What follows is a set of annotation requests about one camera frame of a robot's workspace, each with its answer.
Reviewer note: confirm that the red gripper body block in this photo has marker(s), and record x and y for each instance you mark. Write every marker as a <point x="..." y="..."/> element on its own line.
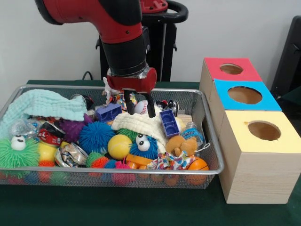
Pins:
<point x="131" y="83"/>

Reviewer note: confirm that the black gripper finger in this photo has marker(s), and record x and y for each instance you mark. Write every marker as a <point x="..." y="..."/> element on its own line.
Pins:
<point x="151" y="106"/>
<point x="129" y="103"/>

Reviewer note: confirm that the cream yellow cloth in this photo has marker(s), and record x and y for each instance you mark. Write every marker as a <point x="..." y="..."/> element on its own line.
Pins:
<point x="141" y="123"/>

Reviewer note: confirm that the purple plastic toy block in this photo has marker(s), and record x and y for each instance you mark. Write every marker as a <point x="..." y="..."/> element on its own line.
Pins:
<point x="169" y="124"/>

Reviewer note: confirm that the smooth yellow ball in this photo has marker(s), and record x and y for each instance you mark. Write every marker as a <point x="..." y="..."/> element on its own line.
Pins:
<point x="120" y="146"/>

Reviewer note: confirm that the plain blue spiky ball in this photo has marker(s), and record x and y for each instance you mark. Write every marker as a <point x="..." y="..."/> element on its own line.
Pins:
<point x="96" y="137"/>

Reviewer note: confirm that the small brown plush toy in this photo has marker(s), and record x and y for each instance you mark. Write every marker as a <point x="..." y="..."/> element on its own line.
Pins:
<point x="181" y="144"/>

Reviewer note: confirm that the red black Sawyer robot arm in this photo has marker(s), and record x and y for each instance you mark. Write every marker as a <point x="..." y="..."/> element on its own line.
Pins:
<point x="113" y="16"/>

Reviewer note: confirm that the shallow metal mesh bin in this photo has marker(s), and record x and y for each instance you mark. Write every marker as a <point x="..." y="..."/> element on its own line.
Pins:
<point x="200" y="106"/>

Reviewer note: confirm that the wooden box with three holes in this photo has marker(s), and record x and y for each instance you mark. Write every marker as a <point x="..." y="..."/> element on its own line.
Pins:
<point x="258" y="179"/>

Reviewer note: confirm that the white toy baseball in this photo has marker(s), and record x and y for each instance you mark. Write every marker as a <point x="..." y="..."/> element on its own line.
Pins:
<point x="141" y="107"/>

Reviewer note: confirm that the crushed black drink can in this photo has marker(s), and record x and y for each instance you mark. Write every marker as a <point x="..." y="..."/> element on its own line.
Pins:
<point x="172" y="106"/>

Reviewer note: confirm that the crushed clear water bottle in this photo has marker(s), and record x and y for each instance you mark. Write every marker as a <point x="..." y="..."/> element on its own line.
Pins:
<point x="191" y="135"/>

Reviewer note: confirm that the orange toy basketball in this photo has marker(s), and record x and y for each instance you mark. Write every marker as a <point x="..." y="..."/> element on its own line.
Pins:
<point x="198" y="164"/>

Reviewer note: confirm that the crushed silver drink can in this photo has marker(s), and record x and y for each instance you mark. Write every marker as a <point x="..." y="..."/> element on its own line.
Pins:
<point x="70" y="155"/>

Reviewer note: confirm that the mint green cloth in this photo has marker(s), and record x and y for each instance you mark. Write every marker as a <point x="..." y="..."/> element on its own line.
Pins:
<point x="35" y="103"/>

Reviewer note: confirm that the dark green table cloth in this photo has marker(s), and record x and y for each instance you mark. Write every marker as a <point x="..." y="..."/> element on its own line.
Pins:
<point x="117" y="207"/>
<point x="291" y="101"/>

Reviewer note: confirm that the green spiky ball with eyes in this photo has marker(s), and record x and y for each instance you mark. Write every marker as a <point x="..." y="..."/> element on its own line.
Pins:
<point x="21" y="157"/>

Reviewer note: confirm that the black upright panel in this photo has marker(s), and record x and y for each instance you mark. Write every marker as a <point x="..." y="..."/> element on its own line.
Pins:
<point x="289" y="58"/>

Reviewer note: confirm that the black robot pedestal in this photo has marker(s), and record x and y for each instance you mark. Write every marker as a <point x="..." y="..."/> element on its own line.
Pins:
<point x="169" y="47"/>

